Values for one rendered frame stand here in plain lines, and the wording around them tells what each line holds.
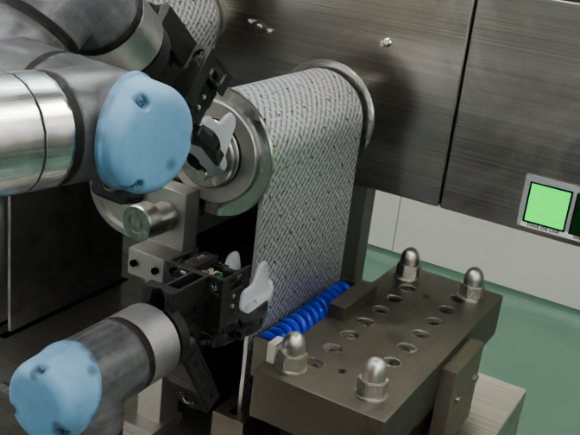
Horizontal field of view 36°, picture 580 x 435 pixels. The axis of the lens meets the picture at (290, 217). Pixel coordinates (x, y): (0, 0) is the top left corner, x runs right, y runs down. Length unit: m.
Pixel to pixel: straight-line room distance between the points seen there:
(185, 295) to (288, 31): 0.54
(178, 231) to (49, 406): 0.31
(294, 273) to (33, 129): 0.61
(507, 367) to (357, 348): 2.28
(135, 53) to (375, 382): 0.43
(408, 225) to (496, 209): 2.70
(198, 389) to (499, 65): 0.56
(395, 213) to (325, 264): 2.74
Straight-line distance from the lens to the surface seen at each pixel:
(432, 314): 1.19
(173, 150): 0.59
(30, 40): 0.68
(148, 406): 1.11
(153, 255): 0.99
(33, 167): 0.55
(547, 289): 3.78
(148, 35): 0.76
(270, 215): 1.00
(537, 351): 3.49
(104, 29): 0.73
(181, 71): 0.85
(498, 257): 3.80
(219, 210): 1.00
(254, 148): 0.95
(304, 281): 1.13
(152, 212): 0.96
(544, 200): 1.19
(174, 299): 0.86
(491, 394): 1.30
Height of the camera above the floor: 1.54
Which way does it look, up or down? 21 degrees down
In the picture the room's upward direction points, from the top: 7 degrees clockwise
